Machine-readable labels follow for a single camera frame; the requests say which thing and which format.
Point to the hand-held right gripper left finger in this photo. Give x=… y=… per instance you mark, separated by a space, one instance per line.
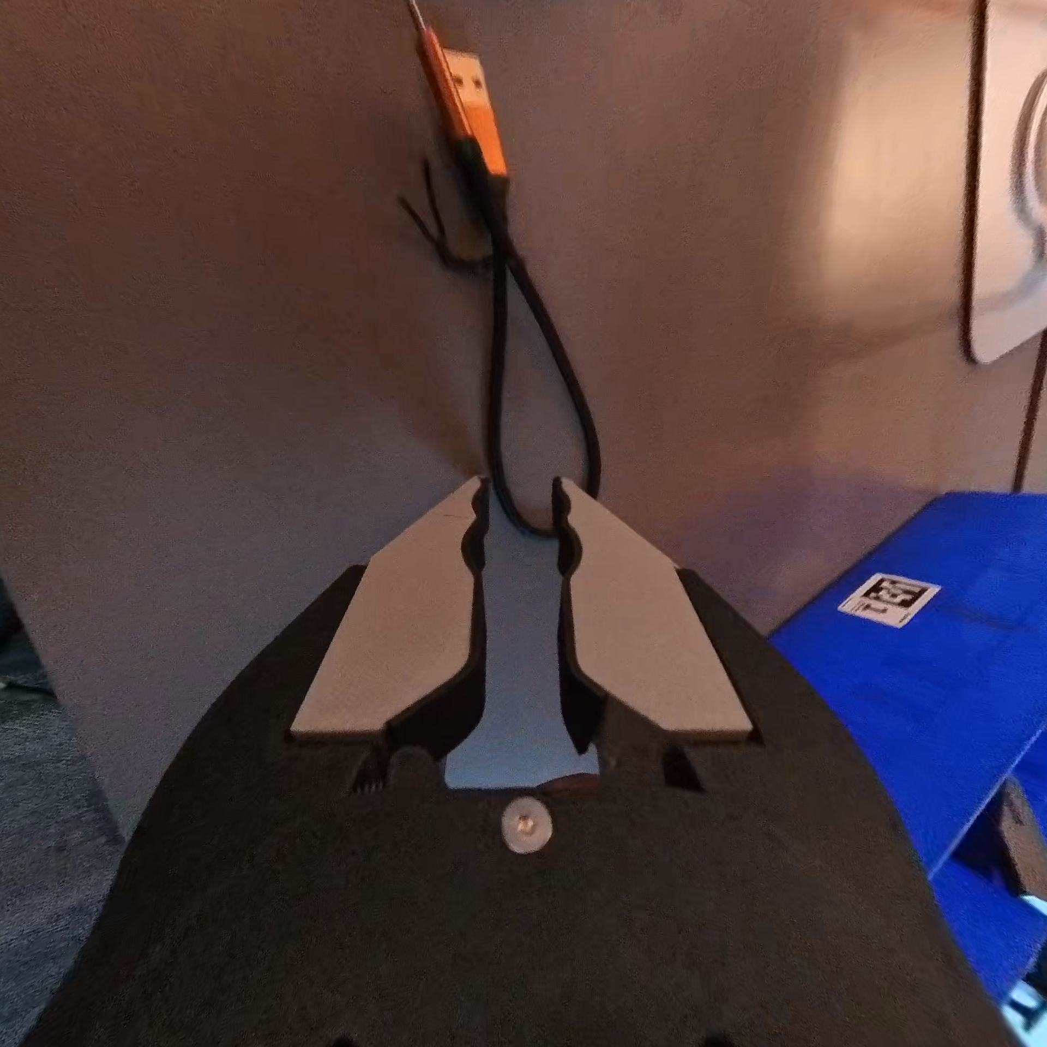
x=393 y=638

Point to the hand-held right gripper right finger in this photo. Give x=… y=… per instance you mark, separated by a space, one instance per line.
x=654 y=646

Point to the person's right hand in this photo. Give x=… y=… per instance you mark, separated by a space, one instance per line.
x=572 y=783

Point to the blue plastic bin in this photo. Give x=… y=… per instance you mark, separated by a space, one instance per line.
x=900 y=695

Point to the instruction sheet on wooden stand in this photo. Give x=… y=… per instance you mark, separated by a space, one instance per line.
x=998 y=204

